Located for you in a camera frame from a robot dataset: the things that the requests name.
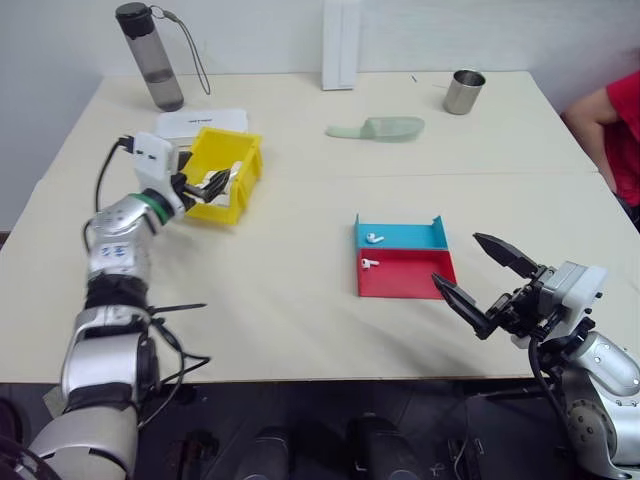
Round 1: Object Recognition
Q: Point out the dark rounded shape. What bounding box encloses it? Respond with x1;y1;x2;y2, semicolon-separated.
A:
233;424;302;480

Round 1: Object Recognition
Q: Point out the white flat lidded box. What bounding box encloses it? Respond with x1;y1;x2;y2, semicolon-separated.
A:
152;105;251;139

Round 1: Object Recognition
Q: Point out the black zip tie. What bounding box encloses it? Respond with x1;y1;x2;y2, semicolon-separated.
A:
148;301;209;318

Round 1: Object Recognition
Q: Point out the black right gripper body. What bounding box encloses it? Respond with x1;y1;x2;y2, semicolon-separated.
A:
486;266;567;338

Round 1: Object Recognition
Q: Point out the red plastic tray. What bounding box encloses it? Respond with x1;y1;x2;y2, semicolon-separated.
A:
356;247;459;301

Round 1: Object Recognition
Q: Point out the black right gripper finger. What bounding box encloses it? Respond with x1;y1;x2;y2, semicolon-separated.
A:
472;231;543;282
430;272;499;341

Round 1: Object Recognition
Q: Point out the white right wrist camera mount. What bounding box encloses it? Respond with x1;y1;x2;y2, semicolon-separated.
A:
541;260;610;322

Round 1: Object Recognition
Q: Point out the blue plastic tray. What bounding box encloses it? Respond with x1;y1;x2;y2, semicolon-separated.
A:
353;213;451;252

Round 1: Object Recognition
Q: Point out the translucent green plastic scoop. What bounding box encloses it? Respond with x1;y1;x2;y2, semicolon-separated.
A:
325;115;427;144

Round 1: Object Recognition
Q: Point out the black metal table bar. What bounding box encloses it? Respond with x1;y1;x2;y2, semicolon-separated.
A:
461;381;557;402

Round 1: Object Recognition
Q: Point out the yellow plastic bin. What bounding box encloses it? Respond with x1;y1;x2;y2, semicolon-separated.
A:
178;126;265;228

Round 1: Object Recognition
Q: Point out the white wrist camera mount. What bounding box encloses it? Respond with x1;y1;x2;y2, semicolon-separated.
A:
541;260;610;322
133;130;178;197

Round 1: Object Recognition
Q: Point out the grey water bottle with strap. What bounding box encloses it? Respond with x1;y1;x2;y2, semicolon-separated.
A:
114;1;212;113

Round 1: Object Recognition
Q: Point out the stainless steel cup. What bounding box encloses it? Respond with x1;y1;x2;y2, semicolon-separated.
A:
442;68;487;116

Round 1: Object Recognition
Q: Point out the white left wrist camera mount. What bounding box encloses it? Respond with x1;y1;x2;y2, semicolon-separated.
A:
133;130;178;197

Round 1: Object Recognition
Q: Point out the person in red shirt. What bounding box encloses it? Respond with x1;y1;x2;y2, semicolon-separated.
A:
605;69;640;209

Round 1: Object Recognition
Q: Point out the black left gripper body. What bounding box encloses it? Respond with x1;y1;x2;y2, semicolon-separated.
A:
171;151;197;211

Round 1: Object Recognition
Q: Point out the tall white cardboard box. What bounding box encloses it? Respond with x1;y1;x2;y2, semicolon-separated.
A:
321;0;363;92

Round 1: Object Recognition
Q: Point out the thin white wire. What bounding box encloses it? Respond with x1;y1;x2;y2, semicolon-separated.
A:
428;433;482;480

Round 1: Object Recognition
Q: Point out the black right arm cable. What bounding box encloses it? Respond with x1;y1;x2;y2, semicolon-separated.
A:
526;334;574;432

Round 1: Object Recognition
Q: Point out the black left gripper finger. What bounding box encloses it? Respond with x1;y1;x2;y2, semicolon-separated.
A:
191;180;233;204
185;168;240;194

